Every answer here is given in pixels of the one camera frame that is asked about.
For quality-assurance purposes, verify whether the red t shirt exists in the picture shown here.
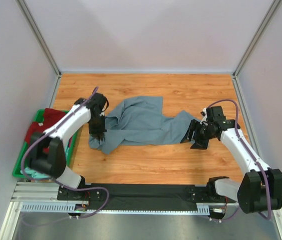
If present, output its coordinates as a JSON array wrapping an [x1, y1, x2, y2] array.
[[24, 108, 66, 151]]

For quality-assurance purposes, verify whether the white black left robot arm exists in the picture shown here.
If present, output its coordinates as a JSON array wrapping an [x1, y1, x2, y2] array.
[[24, 93, 109, 201]]

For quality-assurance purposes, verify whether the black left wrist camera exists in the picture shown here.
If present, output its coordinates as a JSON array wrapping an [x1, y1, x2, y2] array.
[[90, 92, 109, 112]]

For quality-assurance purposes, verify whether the black base mat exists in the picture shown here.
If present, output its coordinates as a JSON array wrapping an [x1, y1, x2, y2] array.
[[57, 183, 237, 211]]

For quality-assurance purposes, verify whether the aluminium back rail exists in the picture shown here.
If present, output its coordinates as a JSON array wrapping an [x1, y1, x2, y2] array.
[[60, 70, 234, 75]]

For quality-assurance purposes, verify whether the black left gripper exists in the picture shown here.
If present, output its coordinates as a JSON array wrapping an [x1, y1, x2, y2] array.
[[88, 114, 107, 141]]

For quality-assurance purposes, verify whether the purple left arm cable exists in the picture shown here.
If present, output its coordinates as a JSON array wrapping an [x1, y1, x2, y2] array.
[[20, 86, 110, 227]]

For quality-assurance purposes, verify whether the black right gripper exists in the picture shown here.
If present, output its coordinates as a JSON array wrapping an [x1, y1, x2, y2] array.
[[180, 120, 215, 151]]

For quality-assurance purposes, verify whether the aluminium frame post right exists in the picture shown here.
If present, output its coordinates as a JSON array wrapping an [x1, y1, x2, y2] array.
[[232, 0, 282, 79]]

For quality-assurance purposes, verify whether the aluminium frame rail front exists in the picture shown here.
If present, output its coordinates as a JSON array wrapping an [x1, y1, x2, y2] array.
[[10, 181, 282, 207]]

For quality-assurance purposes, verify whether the white slotted cable duct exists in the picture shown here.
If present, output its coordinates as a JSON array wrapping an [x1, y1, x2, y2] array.
[[20, 202, 210, 216]]

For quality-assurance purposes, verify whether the mint green t shirt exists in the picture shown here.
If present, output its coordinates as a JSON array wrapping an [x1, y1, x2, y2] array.
[[20, 138, 73, 180]]

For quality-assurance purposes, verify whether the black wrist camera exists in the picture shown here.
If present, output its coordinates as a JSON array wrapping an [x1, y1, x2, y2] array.
[[90, 92, 109, 112], [201, 106, 226, 123]]

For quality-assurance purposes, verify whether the aluminium frame post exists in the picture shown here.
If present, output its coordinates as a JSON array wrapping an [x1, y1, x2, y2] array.
[[16, 0, 61, 77], [232, 0, 282, 79]]

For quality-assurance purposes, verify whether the blue grey t shirt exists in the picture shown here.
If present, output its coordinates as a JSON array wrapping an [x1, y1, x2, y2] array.
[[88, 96, 195, 155]]

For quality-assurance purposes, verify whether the aluminium frame post left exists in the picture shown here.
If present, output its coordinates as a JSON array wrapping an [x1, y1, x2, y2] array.
[[16, 0, 61, 77]]

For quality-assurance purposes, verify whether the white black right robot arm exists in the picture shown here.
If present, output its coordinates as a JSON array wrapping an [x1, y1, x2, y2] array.
[[181, 119, 282, 214]]

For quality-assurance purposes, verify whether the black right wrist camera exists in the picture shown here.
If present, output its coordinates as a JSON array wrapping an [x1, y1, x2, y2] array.
[[201, 106, 226, 123]]

